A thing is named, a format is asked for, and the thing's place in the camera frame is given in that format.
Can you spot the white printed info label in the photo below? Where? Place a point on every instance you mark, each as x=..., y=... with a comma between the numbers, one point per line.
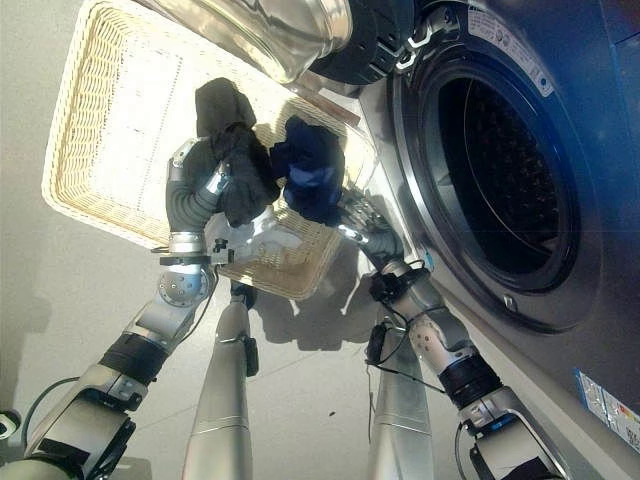
x=515, y=47

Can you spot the washing machine glass door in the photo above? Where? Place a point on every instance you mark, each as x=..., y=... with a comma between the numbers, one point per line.
x=280, y=30

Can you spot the grey front-load washing machine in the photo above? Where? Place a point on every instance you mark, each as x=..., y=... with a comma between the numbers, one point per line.
x=590, y=150

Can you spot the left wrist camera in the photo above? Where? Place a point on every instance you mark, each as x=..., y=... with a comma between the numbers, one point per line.
x=222, y=252

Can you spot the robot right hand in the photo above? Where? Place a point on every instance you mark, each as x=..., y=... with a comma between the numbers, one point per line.
x=382, y=245

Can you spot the robot right leg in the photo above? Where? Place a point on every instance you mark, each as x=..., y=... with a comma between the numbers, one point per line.
x=400, y=425

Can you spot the robot left leg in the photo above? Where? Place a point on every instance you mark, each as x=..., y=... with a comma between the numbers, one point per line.
x=225, y=390

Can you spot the navy blue garment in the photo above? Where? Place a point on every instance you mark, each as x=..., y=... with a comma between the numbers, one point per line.
x=312, y=170

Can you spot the energy label sticker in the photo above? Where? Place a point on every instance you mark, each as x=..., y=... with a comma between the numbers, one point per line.
x=607, y=405

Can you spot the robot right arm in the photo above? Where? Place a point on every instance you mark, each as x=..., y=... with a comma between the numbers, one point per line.
x=450, y=345

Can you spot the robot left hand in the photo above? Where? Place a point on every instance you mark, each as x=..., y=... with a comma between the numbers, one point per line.
x=182, y=205

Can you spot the washing machine drum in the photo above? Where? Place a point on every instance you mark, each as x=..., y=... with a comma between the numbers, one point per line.
x=505, y=180

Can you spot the robot leg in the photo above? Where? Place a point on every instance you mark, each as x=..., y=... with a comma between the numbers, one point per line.
x=400, y=425
x=225, y=390

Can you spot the cream wicker laundry basket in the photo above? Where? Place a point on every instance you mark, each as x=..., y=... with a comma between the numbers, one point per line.
x=110, y=125

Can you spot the black garment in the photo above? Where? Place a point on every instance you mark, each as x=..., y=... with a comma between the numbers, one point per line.
x=240, y=175

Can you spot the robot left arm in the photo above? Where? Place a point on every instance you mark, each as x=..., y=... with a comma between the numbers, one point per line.
x=150, y=320

